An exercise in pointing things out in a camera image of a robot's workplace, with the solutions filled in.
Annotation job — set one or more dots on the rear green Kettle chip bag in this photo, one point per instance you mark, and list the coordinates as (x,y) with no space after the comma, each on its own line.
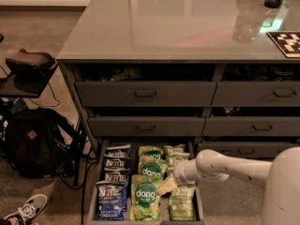
(168,149)

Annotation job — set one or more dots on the top left drawer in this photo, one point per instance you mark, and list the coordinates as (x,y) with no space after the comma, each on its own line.
(160,85)

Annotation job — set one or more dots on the green dang bag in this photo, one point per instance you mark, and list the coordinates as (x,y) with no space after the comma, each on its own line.
(145,201)
(149,153)
(154,168)

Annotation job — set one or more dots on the black backpack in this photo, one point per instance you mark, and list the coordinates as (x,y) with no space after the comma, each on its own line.
(34,144)

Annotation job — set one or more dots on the open bottom left drawer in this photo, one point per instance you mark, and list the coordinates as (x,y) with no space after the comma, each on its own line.
(134,166)

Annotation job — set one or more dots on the black device on shelf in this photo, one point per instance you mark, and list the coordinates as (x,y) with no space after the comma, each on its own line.
(31,65)

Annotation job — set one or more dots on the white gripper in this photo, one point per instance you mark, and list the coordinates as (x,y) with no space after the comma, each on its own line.
(180,173)

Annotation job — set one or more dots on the grey drawer cabinet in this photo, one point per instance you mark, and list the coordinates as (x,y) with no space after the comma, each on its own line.
(208,33)

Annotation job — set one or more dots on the front green Kettle chip bag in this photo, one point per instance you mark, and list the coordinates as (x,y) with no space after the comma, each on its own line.
(181,206)

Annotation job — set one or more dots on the front blue Kettle chip bag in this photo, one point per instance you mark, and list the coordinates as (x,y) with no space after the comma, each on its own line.
(110,200)

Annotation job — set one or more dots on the rear blue Kettle chip bag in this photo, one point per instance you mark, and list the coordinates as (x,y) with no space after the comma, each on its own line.
(119,151)

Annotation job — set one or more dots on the bottom right drawer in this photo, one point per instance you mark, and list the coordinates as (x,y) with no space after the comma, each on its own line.
(251,149)

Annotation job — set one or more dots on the blue kettle chip bag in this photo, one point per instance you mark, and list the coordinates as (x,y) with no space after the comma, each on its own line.
(119,176)
(119,151)
(110,200)
(116,162)

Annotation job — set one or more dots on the grey sneaker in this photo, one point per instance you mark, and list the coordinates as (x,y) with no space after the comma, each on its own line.
(31,208)

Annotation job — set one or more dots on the top right drawer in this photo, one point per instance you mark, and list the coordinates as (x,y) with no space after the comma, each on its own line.
(263,85)

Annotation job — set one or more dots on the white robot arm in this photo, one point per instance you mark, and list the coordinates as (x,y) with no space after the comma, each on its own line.
(280,179)

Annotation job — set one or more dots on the middle right drawer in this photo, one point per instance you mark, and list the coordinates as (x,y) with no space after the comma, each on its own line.
(273,121)

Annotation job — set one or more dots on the checkered marker board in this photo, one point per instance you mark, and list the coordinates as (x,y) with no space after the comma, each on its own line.
(287,41)

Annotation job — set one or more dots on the green snack in top drawer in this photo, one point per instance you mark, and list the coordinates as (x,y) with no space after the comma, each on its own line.
(120,74)

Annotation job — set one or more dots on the dark side shelf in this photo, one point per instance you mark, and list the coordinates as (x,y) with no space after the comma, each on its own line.
(14,86)

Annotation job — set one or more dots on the middle left drawer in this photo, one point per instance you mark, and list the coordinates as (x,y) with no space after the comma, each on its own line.
(120,122)

